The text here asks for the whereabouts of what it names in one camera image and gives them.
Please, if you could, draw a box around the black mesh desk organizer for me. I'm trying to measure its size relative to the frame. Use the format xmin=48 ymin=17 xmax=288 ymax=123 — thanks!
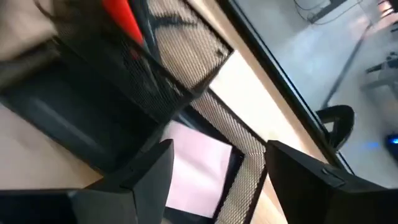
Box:
xmin=0 ymin=0 xmax=269 ymax=224

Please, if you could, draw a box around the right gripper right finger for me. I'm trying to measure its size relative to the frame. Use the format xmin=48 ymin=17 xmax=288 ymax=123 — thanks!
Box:
xmin=266 ymin=140 xmax=386 ymax=224

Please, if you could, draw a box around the pink sticky note pad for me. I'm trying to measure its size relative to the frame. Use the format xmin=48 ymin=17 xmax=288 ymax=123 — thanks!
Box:
xmin=164 ymin=119 xmax=234 ymax=219

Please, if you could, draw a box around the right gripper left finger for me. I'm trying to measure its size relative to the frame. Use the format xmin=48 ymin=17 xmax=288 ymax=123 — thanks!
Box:
xmin=88 ymin=139 xmax=174 ymax=224

